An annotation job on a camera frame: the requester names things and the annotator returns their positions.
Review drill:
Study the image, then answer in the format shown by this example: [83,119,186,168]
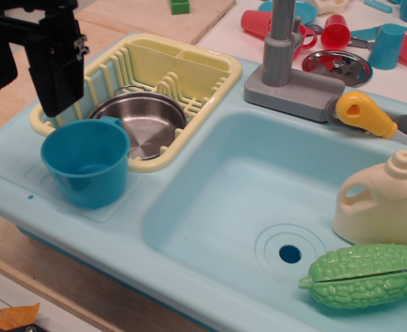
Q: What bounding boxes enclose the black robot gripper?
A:
[0,1,89,118]

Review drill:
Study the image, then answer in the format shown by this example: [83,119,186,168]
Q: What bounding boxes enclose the blue plastic cup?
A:
[41,116,131,209]

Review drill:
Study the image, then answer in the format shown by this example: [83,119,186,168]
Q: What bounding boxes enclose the stainless steel pot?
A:
[89,84,188,160]

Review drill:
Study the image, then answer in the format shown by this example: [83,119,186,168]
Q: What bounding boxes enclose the red lying cup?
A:
[240,10,272,39]

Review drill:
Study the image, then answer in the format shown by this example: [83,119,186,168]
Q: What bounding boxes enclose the red cup behind faucet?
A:
[267,23,318,59]

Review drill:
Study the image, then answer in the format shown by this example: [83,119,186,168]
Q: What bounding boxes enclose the red upright cup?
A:
[321,14,351,50]

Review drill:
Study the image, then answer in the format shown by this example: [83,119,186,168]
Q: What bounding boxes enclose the steel pot lid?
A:
[302,50,372,87]

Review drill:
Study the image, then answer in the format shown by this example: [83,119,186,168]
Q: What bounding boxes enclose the blue inverted cup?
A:
[368,24,406,71]

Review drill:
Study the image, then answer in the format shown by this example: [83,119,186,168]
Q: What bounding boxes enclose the wooden board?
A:
[75,1,236,44]

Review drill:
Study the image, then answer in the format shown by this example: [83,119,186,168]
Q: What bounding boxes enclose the green toy block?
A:
[169,0,191,15]

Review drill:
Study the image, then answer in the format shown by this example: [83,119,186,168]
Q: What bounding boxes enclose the yellow dish drying rack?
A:
[29,33,242,172]

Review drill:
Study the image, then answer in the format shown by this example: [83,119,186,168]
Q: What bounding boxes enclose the orange paper scrap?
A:
[0,302,40,331]

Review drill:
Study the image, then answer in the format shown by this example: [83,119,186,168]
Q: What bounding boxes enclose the grey toy faucet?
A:
[243,1,346,123]

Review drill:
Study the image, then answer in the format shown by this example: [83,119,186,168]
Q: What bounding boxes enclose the light blue toy sink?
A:
[0,59,407,331]

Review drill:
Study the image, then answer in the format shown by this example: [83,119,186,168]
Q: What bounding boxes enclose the blue plastic plate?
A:
[258,0,318,25]

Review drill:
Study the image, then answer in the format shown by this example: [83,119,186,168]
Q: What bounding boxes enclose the cream plastic toy piece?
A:
[310,0,349,15]

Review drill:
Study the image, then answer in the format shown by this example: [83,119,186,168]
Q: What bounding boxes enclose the green toy bitter gourd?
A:
[299,244,407,309]

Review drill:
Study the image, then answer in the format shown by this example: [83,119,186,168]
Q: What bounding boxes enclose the cream toy detergent bottle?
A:
[332,149,407,246]

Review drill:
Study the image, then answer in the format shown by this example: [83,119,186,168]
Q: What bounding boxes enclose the yellow handled toy knife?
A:
[335,91,407,146]

